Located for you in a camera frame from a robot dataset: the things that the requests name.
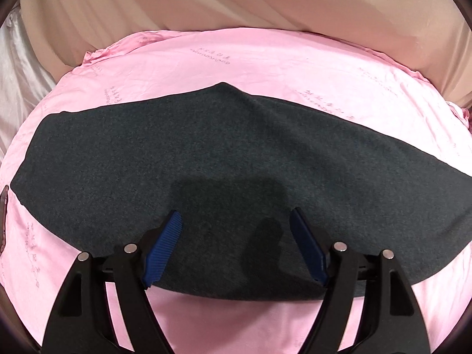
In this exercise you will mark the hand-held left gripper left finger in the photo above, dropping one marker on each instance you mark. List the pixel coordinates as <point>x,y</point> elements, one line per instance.
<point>166,243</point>

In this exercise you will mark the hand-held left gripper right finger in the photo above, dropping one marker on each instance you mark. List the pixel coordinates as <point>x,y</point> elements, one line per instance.
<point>308,245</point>

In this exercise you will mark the dark grey pants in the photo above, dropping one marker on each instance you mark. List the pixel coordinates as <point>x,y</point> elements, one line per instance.
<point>221,147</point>

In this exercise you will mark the dark brown object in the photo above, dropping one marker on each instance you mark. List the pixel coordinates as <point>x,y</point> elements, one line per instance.
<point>4,221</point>

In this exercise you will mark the pink printed bedsheet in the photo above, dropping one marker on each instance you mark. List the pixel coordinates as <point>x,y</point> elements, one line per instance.
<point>295,66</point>

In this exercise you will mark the crumpled pink cloth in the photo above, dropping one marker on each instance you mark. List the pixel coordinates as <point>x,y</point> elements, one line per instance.
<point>461,114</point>

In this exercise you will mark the white satin cloth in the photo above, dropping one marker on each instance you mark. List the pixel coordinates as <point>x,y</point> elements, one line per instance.
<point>18,70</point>

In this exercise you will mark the beige curtain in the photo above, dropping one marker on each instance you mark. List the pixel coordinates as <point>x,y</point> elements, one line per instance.
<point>228,0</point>

